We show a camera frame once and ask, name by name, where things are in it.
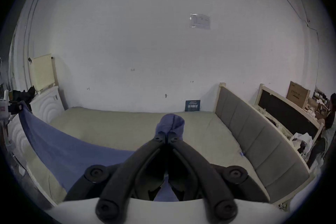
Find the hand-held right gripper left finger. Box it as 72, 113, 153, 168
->
64, 132, 168, 221

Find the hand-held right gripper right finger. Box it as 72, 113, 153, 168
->
166, 132, 270, 222

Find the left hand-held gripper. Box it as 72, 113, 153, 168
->
0, 90, 25, 151

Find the blue garment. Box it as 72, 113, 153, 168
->
18, 101, 186, 202

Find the black bag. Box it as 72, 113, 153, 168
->
12, 86, 36, 103

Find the white carved footboard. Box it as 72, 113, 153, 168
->
7, 85, 69, 166

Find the pale yellow board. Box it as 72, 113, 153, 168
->
28, 53, 59, 94

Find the bed with beige sheet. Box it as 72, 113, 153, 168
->
26, 106, 271, 205

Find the grey padded headboard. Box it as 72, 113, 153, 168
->
215, 82, 316, 212

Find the dark blue card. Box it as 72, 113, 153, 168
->
185, 100, 201, 112

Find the white plastic bag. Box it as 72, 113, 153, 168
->
290, 132, 313, 158

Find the brown carton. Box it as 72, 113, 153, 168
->
286, 81, 311, 109

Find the wooden frame with black panel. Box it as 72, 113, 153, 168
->
253, 83, 325, 145

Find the paper notice on wall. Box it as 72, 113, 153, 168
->
189, 13, 211, 30

